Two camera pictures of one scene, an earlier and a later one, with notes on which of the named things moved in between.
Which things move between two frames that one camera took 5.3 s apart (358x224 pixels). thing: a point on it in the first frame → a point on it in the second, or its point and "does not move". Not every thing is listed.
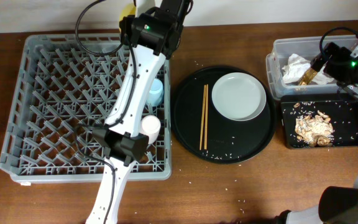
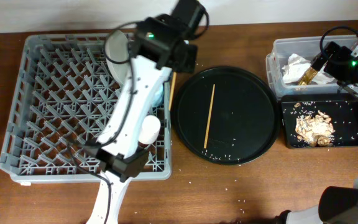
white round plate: (238, 96) → (118, 50)
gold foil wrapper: (308, 76) does not move
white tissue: (296, 68) does not move
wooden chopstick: (202, 119) → (173, 83)
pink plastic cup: (150, 126) does not move
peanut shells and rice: (314, 129) does not move
